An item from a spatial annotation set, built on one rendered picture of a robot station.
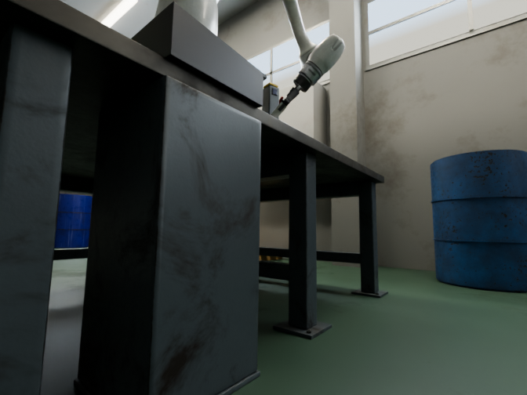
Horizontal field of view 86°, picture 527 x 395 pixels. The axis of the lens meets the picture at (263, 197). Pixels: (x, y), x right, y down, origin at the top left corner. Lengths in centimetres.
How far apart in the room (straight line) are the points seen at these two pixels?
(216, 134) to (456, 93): 296
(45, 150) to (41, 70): 12
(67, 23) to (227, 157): 36
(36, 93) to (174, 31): 28
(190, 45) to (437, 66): 309
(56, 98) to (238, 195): 39
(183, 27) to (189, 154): 26
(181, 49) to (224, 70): 12
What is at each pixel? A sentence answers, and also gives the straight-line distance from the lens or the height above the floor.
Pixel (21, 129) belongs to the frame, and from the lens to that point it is 55.
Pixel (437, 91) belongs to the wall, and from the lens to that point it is 346.
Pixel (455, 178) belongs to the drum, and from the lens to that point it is 240.
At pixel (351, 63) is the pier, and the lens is 358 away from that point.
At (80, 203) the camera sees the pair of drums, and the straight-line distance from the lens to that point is 603.
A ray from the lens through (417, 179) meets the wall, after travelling 324.
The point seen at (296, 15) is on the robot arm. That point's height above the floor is 127.
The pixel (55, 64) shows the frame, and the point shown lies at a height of 62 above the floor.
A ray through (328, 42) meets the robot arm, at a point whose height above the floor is 112.
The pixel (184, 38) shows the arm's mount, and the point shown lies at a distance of 69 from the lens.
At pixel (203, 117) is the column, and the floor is 60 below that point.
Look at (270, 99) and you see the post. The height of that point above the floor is 106.
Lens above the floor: 36
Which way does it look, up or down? 7 degrees up
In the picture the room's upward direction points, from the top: 1 degrees clockwise
